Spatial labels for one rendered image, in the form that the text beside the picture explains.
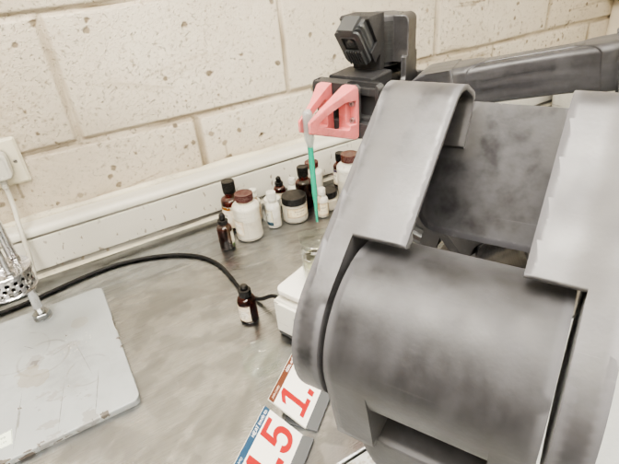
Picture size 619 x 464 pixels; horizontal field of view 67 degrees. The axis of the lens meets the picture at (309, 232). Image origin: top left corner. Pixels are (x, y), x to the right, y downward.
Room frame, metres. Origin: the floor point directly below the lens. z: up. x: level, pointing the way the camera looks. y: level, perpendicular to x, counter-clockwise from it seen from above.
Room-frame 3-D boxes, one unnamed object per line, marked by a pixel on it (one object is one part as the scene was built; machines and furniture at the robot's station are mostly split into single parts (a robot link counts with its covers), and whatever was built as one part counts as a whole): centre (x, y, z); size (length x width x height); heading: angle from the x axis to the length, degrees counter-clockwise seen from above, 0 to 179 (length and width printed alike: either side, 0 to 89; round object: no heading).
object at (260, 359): (0.47, 0.09, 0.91); 0.06 x 0.06 x 0.02
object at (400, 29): (0.66, -0.15, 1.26); 0.12 x 0.09 x 0.12; 60
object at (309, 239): (0.55, -0.01, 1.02); 0.06 x 0.05 x 0.08; 49
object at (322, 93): (0.57, -0.04, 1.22); 0.09 x 0.07 x 0.07; 139
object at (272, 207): (0.86, 0.07, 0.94); 0.03 x 0.03 x 0.08
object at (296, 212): (0.89, 0.03, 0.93); 0.05 x 0.05 x 0.06
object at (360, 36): (0.62, -0.08, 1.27); 0.07 x 0.06 x 0.11; 50
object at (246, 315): (0.57, 0.11, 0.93); 0.03 x 0.03 x 0.07
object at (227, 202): (0.87, 0.16, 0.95); 0.04 x 0.04 x 0.11
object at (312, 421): (0.41, 0.02, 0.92); 0.09 x 0.06 x 0.04; 157
